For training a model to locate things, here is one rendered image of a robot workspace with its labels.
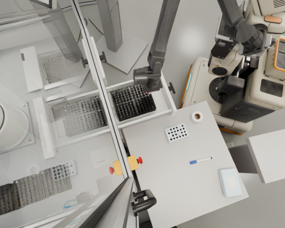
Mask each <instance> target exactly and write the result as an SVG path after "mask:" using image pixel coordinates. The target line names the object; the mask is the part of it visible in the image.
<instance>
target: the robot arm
mask: <svg viewBox="0 0 285 228"><path fill-rule="evenodd" d="M217 1H218V4H219V6H220V9H221V11H222V13H223V17H224V21H225V26H224V32H225V34H226V35H227V36H229V37H230V39H229V40H231V39H234V43H236V44H237V43H241V44H242V45H243V46H244V48H243V53H242V54H243V55H244V56H245V57H246V56H249V55H253V54H256V53H260V52H263V51H264V46H265V39H266V32H267V31H266V29H265V30H264V31H263V32H261V31H259V30H258V29H256V28H255V26H253V25H251V24H249V23H247V22H246V20H245V19H244V17H243V14H242V12H241V11H240V9H239V6H238V3H237V0H217ZM179 3H180V0H163V3H162V7H161V12H160V16H159V20H158V23H157V28H156V32H155V36H154V39H153V42H152V45H151V48H150V51H149V53H148V57H147V61H148V63H149V66H144V67H143V68H138V69H134V71H133V81H134V84H135V85H139V84H141V85H142V87H143V92H145V93H146V94H147V93H150V92H155V91H159V90H160V89H161V88H163V85H162V82H161V79H160V78H161V75H162V74H161V69H162V67H163V64H164V61H165V54H166V47H167V44H168V40H169V36H170V34H171V29H172V26H173V23H174V20H175V16H176V13H177V9H178V6H179Z"/></svg>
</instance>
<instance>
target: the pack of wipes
mask: <svg viewBox="0 0 285 228"><path fill-rule="evenodd" d="M219 176H220V180H221V185H222V189H223V195H224V196H225V197H234V196H241V195H242V190H241V187H240V182H239V178H238V173H237V169H236V168H229V169H221V170H219Z"/></svg>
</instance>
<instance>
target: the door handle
mask: <svg viewBox="0 0 285 228"><path fill-rule="evenodd" d="M145 196H147V199H146V200H144V201H141V202H138V203H136V204H135V202H137V199H139V198H142V197H145ZM133 197H134V200H135V202H131V205H132V209H133V213H134V216H135V217H136V216H138V213H139V212H142V211H144V210H147V209H149V208H151V207H152V206H154V205H155V204H156V203H157V199H156V198H155V196H154V195H153V193H152V192H151V190H150V189H147V190H142V191H140V192H137V193H135V191H134V192H133Z"/></svg>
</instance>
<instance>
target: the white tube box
mask: <svg viewBox="0 0 285 228"><path fill-rule="evenodd" d="M179 125H180V126H181V127H180V128H179ZM179 125H176V126H173V127H170V128H167V129H165V130H164V131H165V134H166V137H167V140H168V142H169V143H171V142H174V141H177V140H180V139H183V138H186V137H188V136H189V135H188V132H187V130H186V127H185V125H184V123H182V124H179ZM168 129H169V131H167V130H168ZM179 132H180V134H178V133H179ZM170 135H171V137H169V136H170Z"/></svg>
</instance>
